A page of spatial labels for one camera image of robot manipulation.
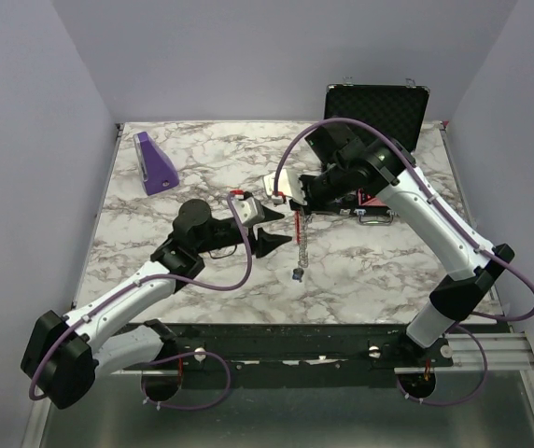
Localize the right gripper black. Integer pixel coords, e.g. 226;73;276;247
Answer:
288;163;351;217

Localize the red handled metal key holder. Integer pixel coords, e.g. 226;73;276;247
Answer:
295;209;309;270

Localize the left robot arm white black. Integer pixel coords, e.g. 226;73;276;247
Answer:
21;190;291;409

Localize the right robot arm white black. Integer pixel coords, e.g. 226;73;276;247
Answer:
292;119;514;366

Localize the key with small blue tag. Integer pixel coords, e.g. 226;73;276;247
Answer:
292;267;304;282

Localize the purple plastic object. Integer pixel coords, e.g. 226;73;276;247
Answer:
133;132;180;196

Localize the black poker chip case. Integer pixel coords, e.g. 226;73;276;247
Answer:
323;82;429;225

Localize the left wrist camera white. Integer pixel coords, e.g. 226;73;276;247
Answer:
230;189;265;228

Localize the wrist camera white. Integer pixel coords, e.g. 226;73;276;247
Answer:
262;169;306;205
230;189;265;228

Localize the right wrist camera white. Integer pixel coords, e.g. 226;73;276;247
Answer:
262;169;306;205

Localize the black mounting base plate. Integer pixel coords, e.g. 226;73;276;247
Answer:
144;319;453;389

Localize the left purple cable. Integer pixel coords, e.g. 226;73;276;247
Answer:
28;191;255;412

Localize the right aluminium rail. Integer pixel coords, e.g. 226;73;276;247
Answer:
395;330;534;374

